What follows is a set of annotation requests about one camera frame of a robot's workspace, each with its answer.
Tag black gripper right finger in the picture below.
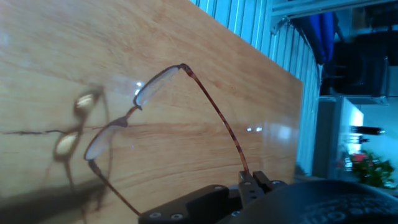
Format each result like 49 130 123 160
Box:
251 170 287 192

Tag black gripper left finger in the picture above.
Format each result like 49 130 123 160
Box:
138 170 254 224

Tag red-framed glasses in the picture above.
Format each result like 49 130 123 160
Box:
83 63 250 217

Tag white cabinet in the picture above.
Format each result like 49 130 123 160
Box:
312 95 364 182

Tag green potted plant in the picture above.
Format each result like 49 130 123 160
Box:
338 149 396 190

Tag glossy wooden board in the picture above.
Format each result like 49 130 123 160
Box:
0 0 304 224

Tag blue cloth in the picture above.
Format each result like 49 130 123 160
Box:
294 11 336 65

